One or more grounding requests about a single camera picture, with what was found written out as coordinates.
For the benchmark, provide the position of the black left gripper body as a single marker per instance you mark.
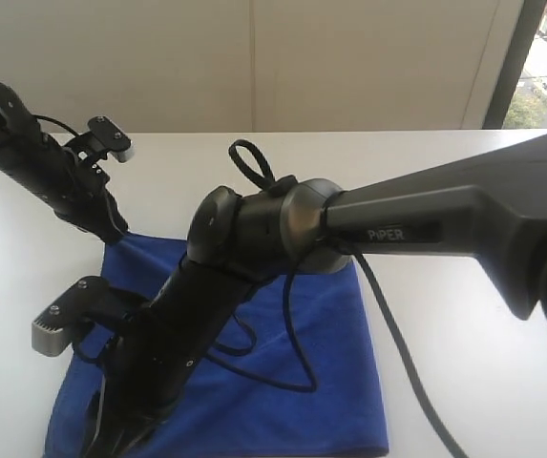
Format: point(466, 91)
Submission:
point(69, 183)

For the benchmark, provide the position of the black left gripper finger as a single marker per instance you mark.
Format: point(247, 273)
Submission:
point(110, 226)

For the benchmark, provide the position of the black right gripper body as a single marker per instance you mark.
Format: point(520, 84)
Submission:
point(147, 369)

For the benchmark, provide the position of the blue towel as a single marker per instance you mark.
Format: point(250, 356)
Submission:
point(248, 406)

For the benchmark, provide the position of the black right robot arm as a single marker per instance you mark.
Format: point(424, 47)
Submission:
point(491, 207)

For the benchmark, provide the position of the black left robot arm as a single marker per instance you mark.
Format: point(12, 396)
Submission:
point(19, 143)

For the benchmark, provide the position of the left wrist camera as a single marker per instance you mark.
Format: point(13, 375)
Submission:
point(108, 138)

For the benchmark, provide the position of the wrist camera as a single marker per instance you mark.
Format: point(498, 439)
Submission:
point(89, 302)
point(108, 138)

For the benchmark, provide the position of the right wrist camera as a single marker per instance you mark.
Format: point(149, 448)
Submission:
point(89, 302)

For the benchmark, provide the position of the dark window frame post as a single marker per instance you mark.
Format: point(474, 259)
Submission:
point(521, 41)

